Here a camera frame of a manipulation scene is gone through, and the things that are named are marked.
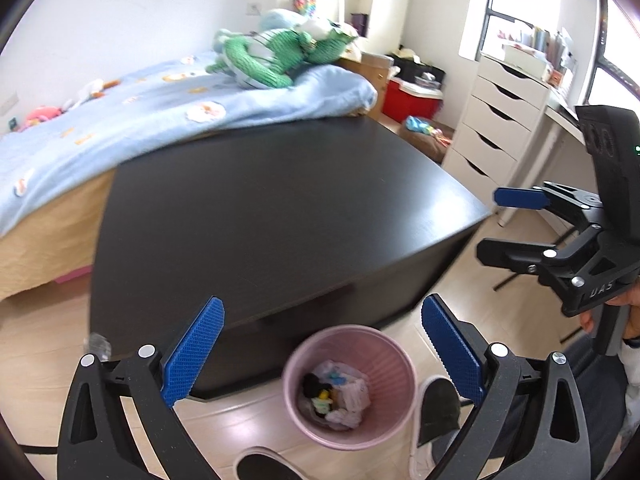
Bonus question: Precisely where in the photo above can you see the white tissue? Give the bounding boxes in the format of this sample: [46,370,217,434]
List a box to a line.
[308,360,371,431]

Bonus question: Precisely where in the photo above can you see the black sock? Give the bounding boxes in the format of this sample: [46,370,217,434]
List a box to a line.
[302,373,331,408]

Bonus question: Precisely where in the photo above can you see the pink trash bin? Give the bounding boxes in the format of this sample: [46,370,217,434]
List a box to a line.
[282,325,418,452]

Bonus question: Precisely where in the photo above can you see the person's right hand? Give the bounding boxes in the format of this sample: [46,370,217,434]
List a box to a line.
[579,282,640,339]

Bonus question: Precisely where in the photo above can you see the black white slipper right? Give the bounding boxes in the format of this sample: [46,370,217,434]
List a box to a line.
[409,375,461,479]

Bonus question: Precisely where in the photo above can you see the black white slipper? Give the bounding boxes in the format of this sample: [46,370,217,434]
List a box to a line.
[234,446,306,480]
[409,375,461,479]

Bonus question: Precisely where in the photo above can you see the white drawer cabinet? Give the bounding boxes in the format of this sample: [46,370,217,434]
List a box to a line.
[442,54,550,209]

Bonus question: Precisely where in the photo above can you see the brown pet cushion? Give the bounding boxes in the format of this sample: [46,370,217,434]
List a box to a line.
[397,116,454,165]

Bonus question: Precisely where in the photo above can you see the black white slipper left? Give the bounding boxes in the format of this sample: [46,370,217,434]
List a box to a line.
[234,446,306,480]

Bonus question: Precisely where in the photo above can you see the red storage box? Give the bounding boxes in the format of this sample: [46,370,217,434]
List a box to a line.
[382,78,444,122]

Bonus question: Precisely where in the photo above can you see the light blue blanket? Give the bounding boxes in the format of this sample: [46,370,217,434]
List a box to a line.
[1,54,378,234]

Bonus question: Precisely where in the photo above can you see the pink plush toy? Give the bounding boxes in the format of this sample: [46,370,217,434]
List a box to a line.
[22,106,62,129]

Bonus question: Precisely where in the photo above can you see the rainbow pop bag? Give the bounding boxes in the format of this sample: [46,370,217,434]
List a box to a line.
[293,0,317,16]

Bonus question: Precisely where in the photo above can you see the green plush dragon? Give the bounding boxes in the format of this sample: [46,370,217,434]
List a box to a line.
[206,18,358,89]

